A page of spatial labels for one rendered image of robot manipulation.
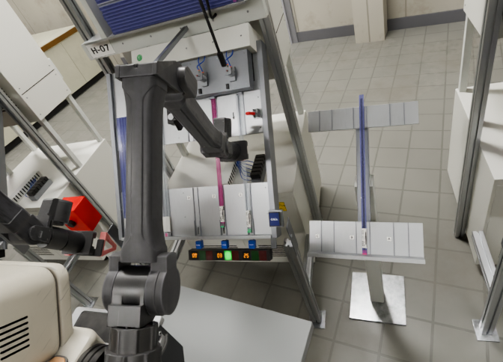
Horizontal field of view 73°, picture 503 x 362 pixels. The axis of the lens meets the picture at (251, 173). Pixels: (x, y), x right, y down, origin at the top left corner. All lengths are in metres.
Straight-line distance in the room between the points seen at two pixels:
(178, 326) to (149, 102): 0.93
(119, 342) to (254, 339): 0.69
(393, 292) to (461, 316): 0.29
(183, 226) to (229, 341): 0.46
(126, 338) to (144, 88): 0.39
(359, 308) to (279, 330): 0.73
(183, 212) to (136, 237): 0.82
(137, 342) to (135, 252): 0.13
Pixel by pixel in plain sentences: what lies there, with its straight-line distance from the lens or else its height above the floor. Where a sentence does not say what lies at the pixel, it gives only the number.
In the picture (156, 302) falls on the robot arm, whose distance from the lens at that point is 0.58.
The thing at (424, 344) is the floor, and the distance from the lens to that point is 1.81.
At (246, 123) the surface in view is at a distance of 1.27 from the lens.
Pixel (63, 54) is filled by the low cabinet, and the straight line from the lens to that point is 5.88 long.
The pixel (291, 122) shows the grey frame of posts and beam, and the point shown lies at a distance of 1.52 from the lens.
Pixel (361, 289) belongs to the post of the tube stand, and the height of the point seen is 0.01.
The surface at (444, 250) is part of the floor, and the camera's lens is 2.06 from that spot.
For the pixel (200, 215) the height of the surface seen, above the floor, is 0.78.
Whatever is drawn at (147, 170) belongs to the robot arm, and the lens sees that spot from 0.58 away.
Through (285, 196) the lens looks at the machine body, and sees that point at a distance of 1.54.
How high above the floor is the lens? 1.68
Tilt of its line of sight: 39 degrees down
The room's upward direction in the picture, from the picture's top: 22 degrees counter-clockwise
